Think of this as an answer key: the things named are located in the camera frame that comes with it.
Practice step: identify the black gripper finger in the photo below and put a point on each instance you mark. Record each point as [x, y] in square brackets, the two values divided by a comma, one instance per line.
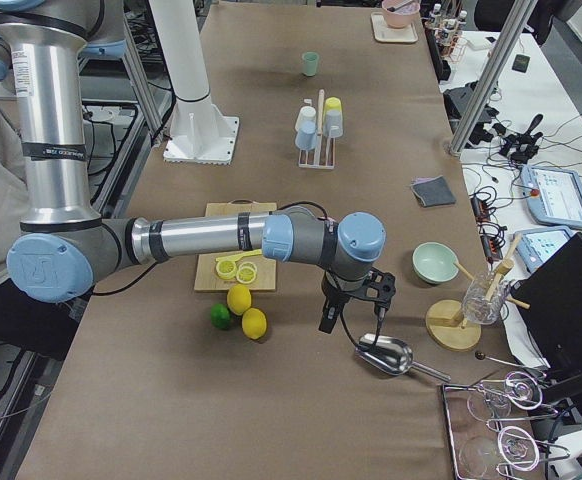
[329, 315]
[380, 320]

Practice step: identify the green plastic cup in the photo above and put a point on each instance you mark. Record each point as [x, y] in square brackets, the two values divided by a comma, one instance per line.
[310, 63]

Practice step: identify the white wooden cup holder rack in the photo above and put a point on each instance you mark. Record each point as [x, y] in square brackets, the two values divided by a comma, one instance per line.
[316, 158]

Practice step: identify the blue plastic cup front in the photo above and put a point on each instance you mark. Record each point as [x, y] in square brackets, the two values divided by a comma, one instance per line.
[306, 136]

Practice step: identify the white plastic cup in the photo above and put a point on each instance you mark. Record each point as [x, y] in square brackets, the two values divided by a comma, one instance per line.
[306, 113]

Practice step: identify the yellow plastic cup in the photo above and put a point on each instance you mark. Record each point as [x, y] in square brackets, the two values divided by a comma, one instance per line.
[332, 104]

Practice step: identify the metal scoop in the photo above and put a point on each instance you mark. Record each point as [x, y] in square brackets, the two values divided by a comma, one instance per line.
[393, 356]

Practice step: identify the green ceramic bowl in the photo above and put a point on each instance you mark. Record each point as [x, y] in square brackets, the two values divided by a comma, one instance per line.
[434, 263]

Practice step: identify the wooden mug tree stand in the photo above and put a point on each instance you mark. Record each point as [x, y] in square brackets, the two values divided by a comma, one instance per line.
[445, 321]

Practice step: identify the yellow lemon lower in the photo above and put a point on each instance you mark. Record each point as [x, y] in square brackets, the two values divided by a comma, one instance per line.
[254, 323]

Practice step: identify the yellow lemon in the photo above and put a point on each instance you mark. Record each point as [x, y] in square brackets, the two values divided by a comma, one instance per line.
[239, 299]
[254, 323]

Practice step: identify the lemon slice right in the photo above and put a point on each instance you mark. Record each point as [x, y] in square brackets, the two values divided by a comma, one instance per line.
[246, 273]

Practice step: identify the lemon slice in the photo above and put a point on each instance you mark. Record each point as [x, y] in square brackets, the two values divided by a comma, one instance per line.
[246, 273]
[226, 269]

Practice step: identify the yellow lemon upper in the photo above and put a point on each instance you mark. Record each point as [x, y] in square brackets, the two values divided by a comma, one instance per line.
[239, 299]

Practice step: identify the clear glass mug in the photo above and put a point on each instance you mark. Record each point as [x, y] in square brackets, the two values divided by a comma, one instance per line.
[476, 308]

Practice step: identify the grey folded cloth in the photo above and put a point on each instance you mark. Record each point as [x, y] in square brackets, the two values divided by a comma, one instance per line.
[432, 192]

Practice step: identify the green lime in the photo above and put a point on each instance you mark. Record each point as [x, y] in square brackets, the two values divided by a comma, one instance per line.
[220, 317]

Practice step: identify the lemon slice left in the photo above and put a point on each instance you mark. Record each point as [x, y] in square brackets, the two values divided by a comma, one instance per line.
[226, 269]

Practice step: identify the black power strip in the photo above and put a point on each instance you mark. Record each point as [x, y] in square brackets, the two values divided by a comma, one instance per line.
[491, 234]

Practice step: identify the wooden cutting board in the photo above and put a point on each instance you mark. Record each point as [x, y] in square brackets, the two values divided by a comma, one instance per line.
[206, 278]

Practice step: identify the blue teach pendant near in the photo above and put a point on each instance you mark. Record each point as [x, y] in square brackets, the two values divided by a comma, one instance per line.
[537, 245]

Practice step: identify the blue teach pendant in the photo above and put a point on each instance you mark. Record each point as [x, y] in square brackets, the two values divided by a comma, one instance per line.
[537, 245]
[554, 195]

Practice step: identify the metal wine glass rack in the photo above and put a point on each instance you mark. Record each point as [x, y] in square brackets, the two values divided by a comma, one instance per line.
[487, 430]

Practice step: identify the black computer monitor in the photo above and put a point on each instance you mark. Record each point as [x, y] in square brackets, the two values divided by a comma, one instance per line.
[554, 315]

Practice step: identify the blue teach pendant far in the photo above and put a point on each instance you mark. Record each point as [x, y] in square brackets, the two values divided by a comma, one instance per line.
[554, 195]

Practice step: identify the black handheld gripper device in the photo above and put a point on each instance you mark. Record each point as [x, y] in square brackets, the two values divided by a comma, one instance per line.
[517, 147]

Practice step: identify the cream plastic tray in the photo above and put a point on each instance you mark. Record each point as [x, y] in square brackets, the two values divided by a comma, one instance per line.
[383, 33]

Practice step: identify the small black box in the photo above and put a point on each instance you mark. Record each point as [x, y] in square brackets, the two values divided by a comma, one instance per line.
[520, 63]

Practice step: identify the pink bowl with ice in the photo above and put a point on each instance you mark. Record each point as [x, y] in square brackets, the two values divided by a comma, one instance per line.
[399, 14]

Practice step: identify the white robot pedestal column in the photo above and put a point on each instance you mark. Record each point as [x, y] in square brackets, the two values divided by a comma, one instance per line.
[199, 132]

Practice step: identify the aluminium frame post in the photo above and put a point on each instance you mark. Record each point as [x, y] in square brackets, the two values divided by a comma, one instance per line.
[513, 26]

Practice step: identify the copper wire bottle basket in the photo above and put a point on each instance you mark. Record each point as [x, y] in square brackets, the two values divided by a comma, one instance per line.
[444, 26]

